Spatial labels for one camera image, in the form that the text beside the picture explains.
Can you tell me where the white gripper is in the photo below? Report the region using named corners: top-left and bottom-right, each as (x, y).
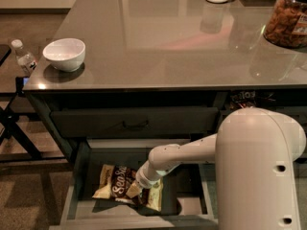
top-left (126, 168), bottom-right (160, 198)

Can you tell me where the brown chip bag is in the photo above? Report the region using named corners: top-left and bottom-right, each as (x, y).
top-left (92, 164), bottom-right (163, 212)

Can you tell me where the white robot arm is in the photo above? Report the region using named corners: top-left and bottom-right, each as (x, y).
top-left (127, 107), bottom-right (306, 230)

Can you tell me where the open grey middle drawer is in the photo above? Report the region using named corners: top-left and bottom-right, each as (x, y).
top-left (49, 139), bottom-right (218, 230)

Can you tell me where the dark top left drawer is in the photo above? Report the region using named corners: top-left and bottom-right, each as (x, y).
top-left (51, 106), bottom-right (218, 139)

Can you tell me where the dark drawer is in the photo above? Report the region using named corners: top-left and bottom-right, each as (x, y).
top-left (51, 106), bottom-right (218, 139)
top-left (217, 89), bottom-right (307, 133)

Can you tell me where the dark counter cabinet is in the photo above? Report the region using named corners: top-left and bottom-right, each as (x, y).
top-left (22, 0), bottom-right (307, 180)

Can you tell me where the dark snack bag in drawer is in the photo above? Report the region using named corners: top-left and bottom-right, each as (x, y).
top-left (229, 90), bottom-right (256, 109)

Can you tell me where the dark top right drawer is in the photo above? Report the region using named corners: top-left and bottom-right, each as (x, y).
top-left (217, 89), bottom-right (307, 133)

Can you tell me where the black side table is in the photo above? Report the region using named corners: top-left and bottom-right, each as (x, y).
top-left (0, 44), bottom-right (42, 160)

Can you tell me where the white ceramic bowl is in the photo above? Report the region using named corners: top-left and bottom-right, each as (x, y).
top-left (43, 38), bottom-right (85, 72)

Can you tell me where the clear plastic water bottle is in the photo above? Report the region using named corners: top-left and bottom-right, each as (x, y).
top-left (12, 39), bottom-right (36, 76)

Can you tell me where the clear jar of nuts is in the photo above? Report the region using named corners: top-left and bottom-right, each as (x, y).
top-left (264, 0), bottom-right (307, 48)

